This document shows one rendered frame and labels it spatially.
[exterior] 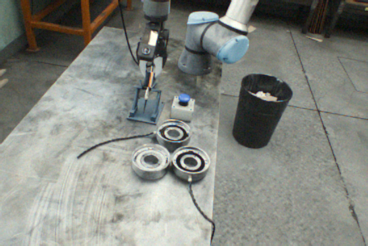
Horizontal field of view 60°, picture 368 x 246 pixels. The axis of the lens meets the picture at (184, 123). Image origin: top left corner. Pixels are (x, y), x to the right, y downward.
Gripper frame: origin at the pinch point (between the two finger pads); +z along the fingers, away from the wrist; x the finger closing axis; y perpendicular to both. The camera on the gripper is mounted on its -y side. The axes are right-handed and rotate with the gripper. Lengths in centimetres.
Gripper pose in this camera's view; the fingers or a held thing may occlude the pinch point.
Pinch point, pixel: (150, 76)
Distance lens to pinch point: 104.1
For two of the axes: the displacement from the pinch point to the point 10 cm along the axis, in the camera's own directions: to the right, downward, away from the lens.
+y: 1.7, -6.0, 7.8
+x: -9.8, -2.0, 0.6
